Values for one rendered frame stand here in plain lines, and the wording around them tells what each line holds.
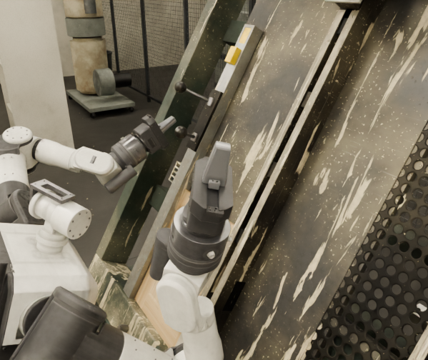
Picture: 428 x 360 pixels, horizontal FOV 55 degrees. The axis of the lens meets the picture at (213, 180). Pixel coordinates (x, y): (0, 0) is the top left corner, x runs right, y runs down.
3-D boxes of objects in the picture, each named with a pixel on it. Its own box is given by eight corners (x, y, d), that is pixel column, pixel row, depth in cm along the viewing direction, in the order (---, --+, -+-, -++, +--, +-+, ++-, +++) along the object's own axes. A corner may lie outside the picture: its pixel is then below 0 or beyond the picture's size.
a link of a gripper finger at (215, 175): (235, 147, 54) (224, 183, 58) (211, 142, 54) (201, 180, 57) (235, 153, 53) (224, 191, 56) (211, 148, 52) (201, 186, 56)
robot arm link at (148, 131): (141, 109, 125) (110, 133, 122) (155, 117, 118) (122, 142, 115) (160, 141, 133) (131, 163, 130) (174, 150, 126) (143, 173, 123)
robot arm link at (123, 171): (122, 152, 130) (93, 174, 127) (115, 136, 120) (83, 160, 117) (145, 177, 127) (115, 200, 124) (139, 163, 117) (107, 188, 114)
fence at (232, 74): (132, 290, 141) (122, 289, 139) (253, 30, 129) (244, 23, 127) (138, 298, 137) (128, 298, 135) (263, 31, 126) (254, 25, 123)
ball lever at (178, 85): (211, 108, 130) (171, 90, 127) (216, 98, 129) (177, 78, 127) (212, 109, 126) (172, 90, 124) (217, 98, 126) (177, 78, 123)
